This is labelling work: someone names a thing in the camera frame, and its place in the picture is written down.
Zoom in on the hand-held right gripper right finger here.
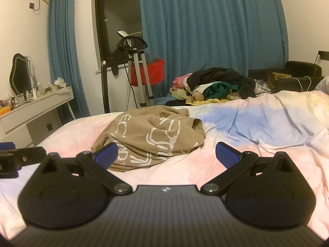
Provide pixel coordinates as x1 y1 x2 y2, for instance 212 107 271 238
200 141 296 195

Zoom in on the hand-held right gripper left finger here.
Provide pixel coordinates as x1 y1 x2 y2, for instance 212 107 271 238
38 142 133 195

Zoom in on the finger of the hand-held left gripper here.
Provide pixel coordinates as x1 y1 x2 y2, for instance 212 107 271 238
0 142 47 179

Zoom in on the tan printed t-shirt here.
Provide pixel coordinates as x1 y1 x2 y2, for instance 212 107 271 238
91 105 206 172

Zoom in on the white dressing table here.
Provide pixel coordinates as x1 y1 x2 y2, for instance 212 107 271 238
0 86 75 150

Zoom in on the yellow towel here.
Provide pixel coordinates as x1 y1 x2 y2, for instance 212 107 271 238
170 87 247 106

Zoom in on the row of cosmetic bottles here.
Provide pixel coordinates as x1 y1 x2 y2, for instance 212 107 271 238
0 82 52 108

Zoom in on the green garment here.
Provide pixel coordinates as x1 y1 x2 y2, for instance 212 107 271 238
203 82 234 99

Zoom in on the tissue box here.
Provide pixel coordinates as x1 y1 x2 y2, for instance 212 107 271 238
47 77 67 92

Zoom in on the black garment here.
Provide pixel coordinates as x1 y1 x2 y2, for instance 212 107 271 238
185 67 256 98

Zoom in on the wavy framed mirror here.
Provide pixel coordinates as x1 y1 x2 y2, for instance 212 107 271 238
9 54 35 96

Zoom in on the pink garment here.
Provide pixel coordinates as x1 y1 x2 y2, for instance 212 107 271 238
172 73 193 89

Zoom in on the red cloth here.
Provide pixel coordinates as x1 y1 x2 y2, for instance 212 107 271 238
130 59 165 86

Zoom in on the cardboard box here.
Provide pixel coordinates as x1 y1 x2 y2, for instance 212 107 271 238
267 71 292 85

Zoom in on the garment steamer stand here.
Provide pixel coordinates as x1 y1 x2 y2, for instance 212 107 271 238
110 30 155 108

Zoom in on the narrow blue curtain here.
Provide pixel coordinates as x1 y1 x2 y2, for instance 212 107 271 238
47 0 90 120

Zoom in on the black sofa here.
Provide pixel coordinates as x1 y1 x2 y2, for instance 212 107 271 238
248 60 326 93

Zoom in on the white pillow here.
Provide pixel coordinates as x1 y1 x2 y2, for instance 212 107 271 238
315 77 329 93

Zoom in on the wide blue curtain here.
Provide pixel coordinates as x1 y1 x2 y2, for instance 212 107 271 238
137 0 288 101

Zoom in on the dark window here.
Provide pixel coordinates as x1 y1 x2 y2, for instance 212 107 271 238
91 0 143 67

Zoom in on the white cable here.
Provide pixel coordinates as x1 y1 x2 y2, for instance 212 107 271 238
290 76 313 92

